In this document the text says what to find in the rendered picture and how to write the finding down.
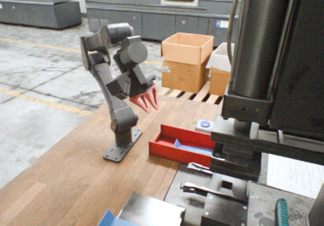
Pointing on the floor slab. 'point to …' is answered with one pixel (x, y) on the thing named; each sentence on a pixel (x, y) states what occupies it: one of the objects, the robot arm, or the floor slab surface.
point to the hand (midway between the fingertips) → (152, 108)
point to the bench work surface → (97, 169)
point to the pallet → (204, 96)
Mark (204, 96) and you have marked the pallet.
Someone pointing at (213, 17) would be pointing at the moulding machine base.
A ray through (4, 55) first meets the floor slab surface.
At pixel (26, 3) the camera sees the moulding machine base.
